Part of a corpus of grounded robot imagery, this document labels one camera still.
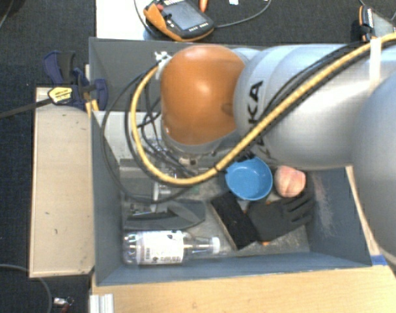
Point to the black flat block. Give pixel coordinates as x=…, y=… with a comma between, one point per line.
x=235, y=223

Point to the pale pink peach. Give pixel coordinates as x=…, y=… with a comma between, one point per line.
x=290, y=182

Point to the clear plastic bottle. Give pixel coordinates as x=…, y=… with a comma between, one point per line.
x=159, y=249

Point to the pale wood flat board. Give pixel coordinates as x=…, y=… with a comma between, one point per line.
x=61, y=181

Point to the black work glove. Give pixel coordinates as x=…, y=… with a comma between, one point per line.
x=276, y=218

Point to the blue bowl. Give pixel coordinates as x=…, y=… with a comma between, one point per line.
x=248, y=181

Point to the grey metal bin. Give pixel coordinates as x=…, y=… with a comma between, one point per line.
x=113, y=240

